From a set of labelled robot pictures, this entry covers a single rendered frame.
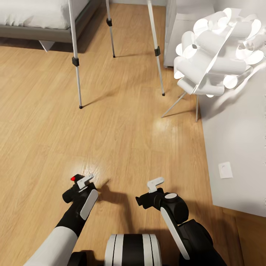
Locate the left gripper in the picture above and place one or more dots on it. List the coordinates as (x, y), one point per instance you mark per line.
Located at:
(75, 196)

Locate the digital camera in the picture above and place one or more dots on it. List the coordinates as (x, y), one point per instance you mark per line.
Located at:
(67, 195)

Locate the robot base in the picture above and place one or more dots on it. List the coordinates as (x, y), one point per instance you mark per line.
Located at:
(79, 259)

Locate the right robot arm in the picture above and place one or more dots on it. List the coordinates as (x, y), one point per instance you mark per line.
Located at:
(192, 238)

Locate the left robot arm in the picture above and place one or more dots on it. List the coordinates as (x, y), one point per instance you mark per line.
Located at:
(57, 249)

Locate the robot trunk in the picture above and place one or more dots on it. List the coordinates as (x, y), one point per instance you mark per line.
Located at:
(133, 250)

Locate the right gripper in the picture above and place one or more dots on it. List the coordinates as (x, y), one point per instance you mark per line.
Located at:
(147, 200)

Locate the camera tripod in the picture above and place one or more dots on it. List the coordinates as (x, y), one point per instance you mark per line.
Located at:
(75, 59)

